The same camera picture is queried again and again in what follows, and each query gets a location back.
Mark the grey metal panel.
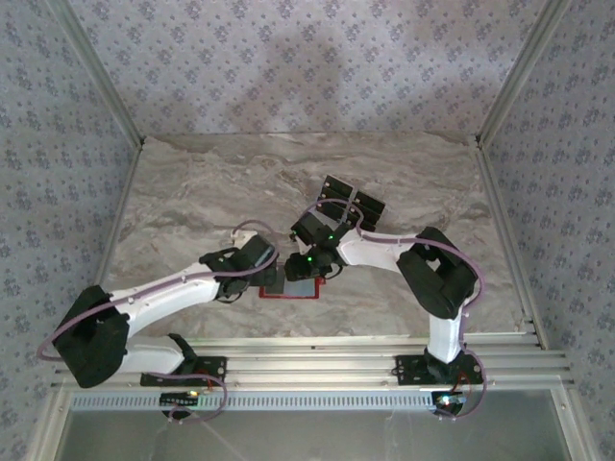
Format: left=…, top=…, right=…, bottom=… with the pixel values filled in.
left=61, top=410, right=573, bottom=461

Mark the small circuit board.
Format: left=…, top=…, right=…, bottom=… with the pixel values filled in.
left=430, top=391, right=468, bottom=415
left=160, top=391, right=201, bottom=407

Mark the aluminium frame post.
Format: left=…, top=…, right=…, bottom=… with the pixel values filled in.
left=477, top=0, right=574, bottom=149
left=23, top=388, right=73, bottom=461
left=552, top=388, right=595, bottom=461
left=46, top=0, right=146, bottom=148

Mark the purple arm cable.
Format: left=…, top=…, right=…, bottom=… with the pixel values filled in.
left=37, top=219, right=281, bottom=425
left=305, top=200, right=490, bottom=423

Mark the aluminium side rail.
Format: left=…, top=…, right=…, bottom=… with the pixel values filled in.
left=93, top=142, right=146, bottom=289
left=473, top=135, right=549, bottom=351

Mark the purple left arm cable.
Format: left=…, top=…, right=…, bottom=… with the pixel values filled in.
left=37, top=219, right=281, bottom=425

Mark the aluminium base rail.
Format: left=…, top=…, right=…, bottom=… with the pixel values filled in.
left=50, top=335, right=576, bottom=391

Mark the clear acrylic card stand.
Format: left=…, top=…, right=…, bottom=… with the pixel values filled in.
left=314, top=174, right=387, bottom=232

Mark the grey slotted cable duct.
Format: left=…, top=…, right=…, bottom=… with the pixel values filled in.
left=69, top=389, right=446, bottom=413

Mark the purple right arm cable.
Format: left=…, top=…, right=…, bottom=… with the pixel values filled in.
left=305, top=200, right=490, bottom=423

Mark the red leather card holder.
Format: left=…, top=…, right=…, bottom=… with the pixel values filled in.
left=258, top=276, right=322, bottom=302

